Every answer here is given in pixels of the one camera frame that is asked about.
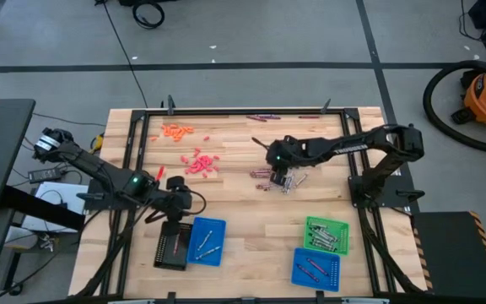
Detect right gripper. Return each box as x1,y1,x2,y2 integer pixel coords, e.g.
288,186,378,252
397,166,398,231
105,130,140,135
251,136,306,187

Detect black power adapter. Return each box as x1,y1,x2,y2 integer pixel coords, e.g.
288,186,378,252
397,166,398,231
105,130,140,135
27,166,65,184

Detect green plastic basket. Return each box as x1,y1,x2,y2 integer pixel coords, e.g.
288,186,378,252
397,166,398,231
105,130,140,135
303,215,350,257

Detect small metal parts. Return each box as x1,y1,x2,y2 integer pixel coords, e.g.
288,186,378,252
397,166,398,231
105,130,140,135
37,234,57,253

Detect white box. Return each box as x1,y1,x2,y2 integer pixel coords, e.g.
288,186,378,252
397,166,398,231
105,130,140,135
20,181,89,234

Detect yellow cable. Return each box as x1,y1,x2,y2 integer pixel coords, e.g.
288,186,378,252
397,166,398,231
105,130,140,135
88,132,105,155

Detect black ramp with hazard stripes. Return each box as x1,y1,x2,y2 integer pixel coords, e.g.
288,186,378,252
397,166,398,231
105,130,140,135
410,210,486,301

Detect black plastic basket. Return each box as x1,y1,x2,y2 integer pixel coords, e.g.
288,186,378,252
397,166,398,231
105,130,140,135
153,220,194,272

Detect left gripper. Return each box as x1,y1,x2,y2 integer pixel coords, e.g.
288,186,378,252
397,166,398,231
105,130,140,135
158,176,193,237

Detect blue plastic basket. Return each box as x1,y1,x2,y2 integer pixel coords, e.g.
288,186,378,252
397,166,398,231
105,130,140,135
186,216,228,268
290,247,342,293

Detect long black floor cable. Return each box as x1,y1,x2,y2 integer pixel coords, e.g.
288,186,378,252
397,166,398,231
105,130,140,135
94,0,149,109

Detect coiled black cable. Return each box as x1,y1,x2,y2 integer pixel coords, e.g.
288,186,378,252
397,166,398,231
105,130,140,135
131,0,166,30

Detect black cable bundle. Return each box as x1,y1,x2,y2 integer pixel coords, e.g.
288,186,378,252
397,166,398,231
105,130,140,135
73,209,137,297
359,209,426,295

